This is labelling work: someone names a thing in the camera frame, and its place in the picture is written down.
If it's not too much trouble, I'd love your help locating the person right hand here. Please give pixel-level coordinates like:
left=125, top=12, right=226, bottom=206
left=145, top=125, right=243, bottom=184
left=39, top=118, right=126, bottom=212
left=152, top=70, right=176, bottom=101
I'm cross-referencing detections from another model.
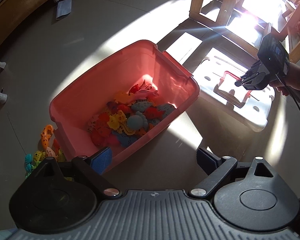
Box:
left=269, top=62, right=300, bottom=96

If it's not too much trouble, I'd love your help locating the paper sheet on floor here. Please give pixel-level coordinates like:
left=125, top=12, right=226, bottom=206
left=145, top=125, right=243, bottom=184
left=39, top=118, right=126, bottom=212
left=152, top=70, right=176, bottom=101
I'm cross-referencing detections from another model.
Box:
left=56, top=0, right=72, bottom=20

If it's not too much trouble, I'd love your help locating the yellow goldfish toy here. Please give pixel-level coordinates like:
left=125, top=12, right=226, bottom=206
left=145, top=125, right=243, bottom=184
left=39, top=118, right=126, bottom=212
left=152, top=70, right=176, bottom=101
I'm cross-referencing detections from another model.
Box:
left=107, top=110, right=136, bottom=135

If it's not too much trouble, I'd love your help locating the pink plastic storage bin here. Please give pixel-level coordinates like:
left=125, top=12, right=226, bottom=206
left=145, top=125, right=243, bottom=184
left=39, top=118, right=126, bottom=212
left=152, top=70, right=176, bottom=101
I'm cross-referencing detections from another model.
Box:
left=49, top=40, right=200, bottom=166

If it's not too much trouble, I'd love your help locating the teal octopus toy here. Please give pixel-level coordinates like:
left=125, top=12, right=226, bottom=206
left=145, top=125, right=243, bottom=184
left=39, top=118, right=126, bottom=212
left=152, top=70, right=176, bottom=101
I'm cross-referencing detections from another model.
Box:
left=127, top=111, right=149, bottom=131

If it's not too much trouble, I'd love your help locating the white bin lid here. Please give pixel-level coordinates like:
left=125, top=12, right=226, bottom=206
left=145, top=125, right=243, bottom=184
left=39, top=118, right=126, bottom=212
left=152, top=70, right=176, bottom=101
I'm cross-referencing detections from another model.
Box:
left=193, top=48, right=275, bottom=132

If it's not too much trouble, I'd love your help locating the orange spotted fish toy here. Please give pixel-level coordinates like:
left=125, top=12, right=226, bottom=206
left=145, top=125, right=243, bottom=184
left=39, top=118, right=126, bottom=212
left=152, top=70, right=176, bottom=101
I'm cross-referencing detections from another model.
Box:
left=40, top=125, right=54, bottom=151

